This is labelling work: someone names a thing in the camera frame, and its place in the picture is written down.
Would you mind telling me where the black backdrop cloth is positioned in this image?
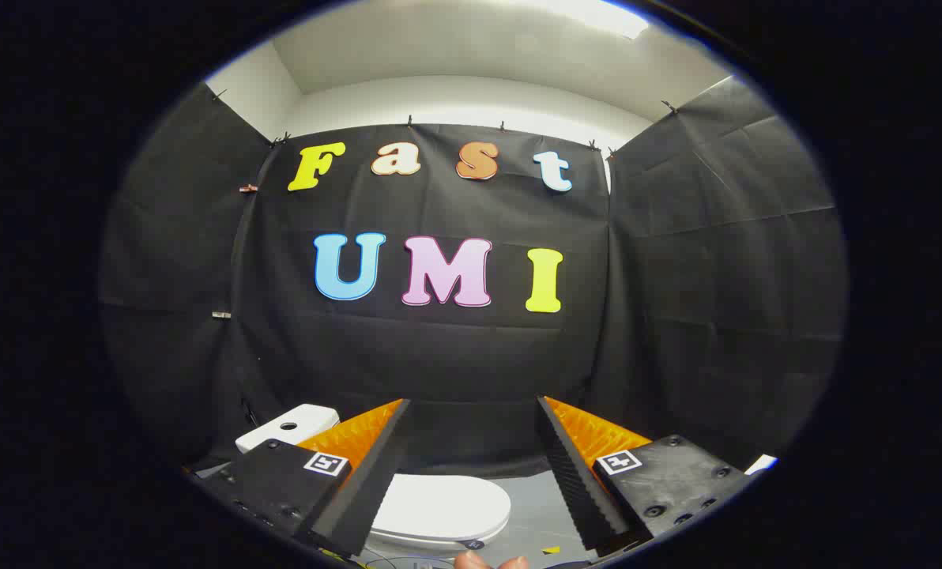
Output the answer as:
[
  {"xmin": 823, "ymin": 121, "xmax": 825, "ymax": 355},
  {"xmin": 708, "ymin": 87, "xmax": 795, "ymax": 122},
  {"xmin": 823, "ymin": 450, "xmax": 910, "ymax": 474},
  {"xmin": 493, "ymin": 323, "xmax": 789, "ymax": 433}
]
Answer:
[{"xmin": 100, "ymin": 79, "xmax": 847, "ymax": 480}]

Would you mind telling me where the white ceramic toilet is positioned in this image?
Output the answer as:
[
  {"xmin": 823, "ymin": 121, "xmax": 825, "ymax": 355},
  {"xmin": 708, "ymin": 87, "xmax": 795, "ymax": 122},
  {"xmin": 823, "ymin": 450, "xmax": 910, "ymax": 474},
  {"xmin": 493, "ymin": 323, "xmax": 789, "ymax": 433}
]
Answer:
[{"xmin": 235, "ymin": 403, "xmax": 512, "ymax": 552}]

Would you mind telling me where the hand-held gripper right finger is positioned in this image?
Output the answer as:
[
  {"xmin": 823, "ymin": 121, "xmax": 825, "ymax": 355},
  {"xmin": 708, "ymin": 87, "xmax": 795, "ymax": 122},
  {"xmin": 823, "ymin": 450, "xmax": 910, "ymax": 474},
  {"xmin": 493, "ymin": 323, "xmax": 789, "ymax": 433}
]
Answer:
[{"xmin": 536, "ymin": 395, "xmax": 753, "ymax": 552}]

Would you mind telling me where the white toilet lid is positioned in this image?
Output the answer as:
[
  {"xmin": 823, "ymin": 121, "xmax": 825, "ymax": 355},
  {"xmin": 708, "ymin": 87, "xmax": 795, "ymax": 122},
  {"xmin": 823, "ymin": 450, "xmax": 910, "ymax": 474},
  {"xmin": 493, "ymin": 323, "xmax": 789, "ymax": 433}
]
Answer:
[{"xmin": 371, "ymin": 474, "xmax": 512, "ymax": 548}]

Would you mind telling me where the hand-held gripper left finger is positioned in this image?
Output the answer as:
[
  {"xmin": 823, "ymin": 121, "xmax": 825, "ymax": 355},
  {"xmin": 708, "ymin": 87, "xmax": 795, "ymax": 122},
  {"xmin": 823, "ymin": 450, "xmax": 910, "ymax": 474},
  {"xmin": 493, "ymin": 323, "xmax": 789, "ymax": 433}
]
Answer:
[{"xmin": 189, "ymin": 398, "xmax": 412, "ymax": 559}]

